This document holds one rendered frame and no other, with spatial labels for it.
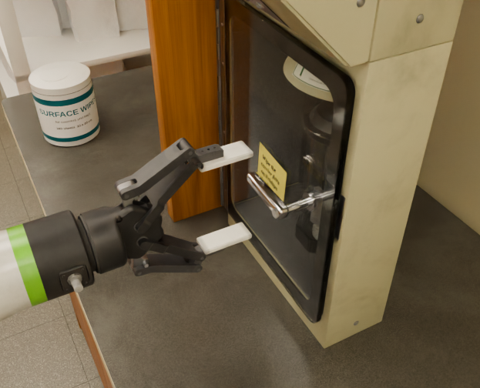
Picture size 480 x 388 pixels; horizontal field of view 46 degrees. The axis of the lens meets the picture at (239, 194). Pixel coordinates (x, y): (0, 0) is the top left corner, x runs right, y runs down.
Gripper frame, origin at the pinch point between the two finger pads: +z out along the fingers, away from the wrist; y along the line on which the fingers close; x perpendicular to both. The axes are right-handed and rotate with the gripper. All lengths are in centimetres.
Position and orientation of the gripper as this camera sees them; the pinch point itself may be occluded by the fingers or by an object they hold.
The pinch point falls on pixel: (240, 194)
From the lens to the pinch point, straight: 72.8
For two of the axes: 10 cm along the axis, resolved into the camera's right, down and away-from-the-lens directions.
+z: 8.8, -3.0, 3.6
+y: 0.0, -7.8, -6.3
